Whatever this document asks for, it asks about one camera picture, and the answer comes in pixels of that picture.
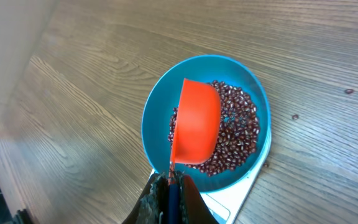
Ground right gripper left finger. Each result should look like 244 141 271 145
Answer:
123 174 168 224

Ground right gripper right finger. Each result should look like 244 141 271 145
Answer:
177 172 218 224

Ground red measuring scoop blue handle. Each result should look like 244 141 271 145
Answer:
167 79 221 223

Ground white digital kitchen scale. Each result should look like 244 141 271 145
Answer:
149 127 272 224

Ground red beans in bowl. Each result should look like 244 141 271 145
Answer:
168 80 260 176

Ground blue plastic bowl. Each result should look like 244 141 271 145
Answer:
141 55 272 192

